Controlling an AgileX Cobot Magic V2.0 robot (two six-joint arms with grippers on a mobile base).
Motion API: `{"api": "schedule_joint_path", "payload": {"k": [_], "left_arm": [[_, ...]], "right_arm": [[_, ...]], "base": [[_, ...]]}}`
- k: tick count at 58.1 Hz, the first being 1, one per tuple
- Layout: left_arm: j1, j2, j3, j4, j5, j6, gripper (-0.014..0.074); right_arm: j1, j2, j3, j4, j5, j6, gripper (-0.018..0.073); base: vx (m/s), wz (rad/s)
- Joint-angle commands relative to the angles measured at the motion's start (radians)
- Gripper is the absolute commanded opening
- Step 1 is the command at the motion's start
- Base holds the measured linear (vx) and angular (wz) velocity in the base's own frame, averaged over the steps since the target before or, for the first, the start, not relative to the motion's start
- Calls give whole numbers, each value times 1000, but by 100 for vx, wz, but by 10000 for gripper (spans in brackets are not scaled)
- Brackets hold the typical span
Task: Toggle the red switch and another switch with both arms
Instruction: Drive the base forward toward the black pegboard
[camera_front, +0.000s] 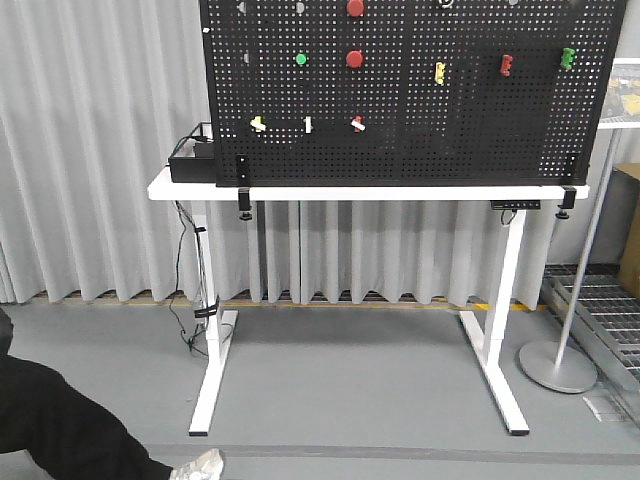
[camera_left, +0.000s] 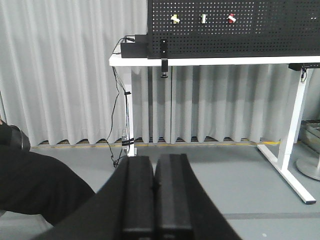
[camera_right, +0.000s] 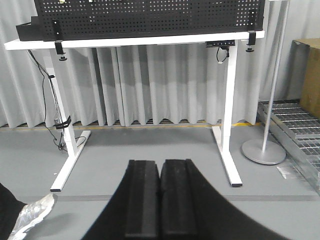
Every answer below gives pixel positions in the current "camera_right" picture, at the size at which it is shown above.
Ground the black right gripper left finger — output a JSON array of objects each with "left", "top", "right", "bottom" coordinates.
[{"left": 124, "top": 160, "right": 159, "bottom": 238}]

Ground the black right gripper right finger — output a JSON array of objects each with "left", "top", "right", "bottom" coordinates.
[{"left": 160, "top": 159, "right": 198, "bottom": 238}]

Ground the white standing desk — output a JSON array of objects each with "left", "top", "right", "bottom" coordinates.
[{"left": 4, "top": 30, "right": 265, "bottom": 192}]

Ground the grey round-base floor stand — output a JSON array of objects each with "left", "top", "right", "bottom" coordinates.
[{"left": 241, "top": 0, "right": 290, "bottom": 166}]

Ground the grey pleated curtain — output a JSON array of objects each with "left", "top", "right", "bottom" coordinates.
[{"left": 0, "top": 0, "right": 320, "bottom": 128}]

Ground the silver grey sneaker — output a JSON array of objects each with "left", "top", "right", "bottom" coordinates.
[{"left": 8, "top": 193, "right": 57, "bottom": 240}]

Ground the metal floor grating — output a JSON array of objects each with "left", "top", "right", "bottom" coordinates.
[{"left": 269, "top": 100, "right": 320, "bottom": 193}]

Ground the black desk control panel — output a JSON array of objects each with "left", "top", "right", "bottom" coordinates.
[{"left": 205, "top": 39, "right": 235, "bottom": 48}]

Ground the black right pegboard clamp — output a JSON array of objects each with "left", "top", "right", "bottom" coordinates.
[{"left": 245, "top": 9, "right": 258, "bottom": 54}]

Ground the black pegboard clamp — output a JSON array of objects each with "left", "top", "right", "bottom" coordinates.
[
  {"left": 52, "top": 18, "right": 67, "bottom": 62},
  {"left": 245, "top": 9, "right": 258, "bottom": 54}
]

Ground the brown cardboard box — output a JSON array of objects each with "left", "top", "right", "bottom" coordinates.
[{"left": 294, "top": 38, "right": 320, "bottom": 119}]

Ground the black perforated pegboard panel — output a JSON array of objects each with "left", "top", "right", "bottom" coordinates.
[{"left": 34, "top": 0, "right": 265, "bottom": 41}]

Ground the black left pegboard clamp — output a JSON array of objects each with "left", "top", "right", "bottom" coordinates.
[{"left": 52, "top": 18, "right": 67, "bottom": 62}]

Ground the black hanging power cable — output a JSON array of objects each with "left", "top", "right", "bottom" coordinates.
[{"left": 27, "top": 49, "right": 87, "bottom": 151}]

